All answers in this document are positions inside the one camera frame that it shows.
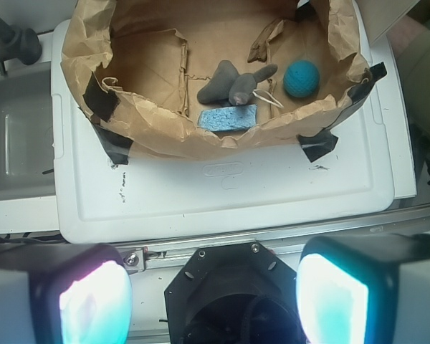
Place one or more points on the aluminum frame rail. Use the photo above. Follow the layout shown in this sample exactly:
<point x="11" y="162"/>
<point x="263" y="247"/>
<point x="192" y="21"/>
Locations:
<point x="282" y="240"/>

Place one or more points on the black octagonal mount plate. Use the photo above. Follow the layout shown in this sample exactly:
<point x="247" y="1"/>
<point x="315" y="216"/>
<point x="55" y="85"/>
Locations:
<point x="240" y="293"/>

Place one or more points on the black tape piece left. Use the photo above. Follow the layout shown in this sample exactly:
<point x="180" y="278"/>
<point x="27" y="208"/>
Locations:
<point x="103" y="104"/>

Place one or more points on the blue sponge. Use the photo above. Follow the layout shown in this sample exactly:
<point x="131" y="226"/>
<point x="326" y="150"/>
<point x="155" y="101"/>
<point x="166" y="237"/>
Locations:
<point x="233" y="118"/>

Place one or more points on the teal knitted ball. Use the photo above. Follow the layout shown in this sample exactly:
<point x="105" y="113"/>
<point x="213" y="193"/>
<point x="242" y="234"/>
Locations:
<point x="301" y="79"/>

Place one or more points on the gray plastic tub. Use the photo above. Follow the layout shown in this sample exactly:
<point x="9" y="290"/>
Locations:
<point x="26" y="133"/>

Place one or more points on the black tape piece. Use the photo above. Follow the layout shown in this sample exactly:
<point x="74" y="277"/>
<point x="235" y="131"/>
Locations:
<point x="103" y="104"/>
<point x="319" y="145"/>

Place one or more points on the brown paper bag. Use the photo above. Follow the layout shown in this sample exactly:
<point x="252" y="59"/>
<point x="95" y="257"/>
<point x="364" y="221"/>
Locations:
<point x="156" y="55"/>

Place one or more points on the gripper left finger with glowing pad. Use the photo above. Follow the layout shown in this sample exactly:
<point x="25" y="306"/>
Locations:
<point x="63" y="293"/>

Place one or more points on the black tape piece right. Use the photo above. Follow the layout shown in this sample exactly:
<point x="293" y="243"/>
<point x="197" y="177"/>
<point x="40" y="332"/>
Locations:
<point x="319" y="145"/>

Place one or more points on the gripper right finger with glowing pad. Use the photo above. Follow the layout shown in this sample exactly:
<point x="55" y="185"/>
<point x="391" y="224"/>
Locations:
<point x="365" y="289"/>

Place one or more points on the white plastic bin lid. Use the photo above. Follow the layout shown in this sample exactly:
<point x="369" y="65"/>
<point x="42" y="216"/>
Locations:
<point x="156" y="198"/>

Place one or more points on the gray plush animal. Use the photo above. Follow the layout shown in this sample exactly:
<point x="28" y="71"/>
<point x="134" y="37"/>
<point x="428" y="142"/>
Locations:
<point x="228" y="84"/>

